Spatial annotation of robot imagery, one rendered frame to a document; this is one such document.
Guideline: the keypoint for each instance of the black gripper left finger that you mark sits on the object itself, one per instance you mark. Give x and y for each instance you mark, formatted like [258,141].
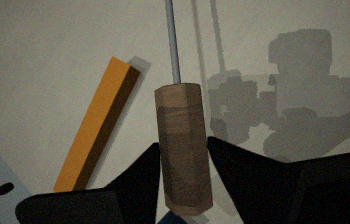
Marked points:
[131,198]

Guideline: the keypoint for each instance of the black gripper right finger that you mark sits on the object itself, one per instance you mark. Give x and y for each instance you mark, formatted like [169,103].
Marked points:
[266,191]

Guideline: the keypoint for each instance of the orange rectangular bar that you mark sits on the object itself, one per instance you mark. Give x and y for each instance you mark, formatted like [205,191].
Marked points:
[97,126]

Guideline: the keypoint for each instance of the brown-handled metal rod tool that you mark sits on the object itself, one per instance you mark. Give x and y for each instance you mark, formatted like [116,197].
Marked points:
[182,139]

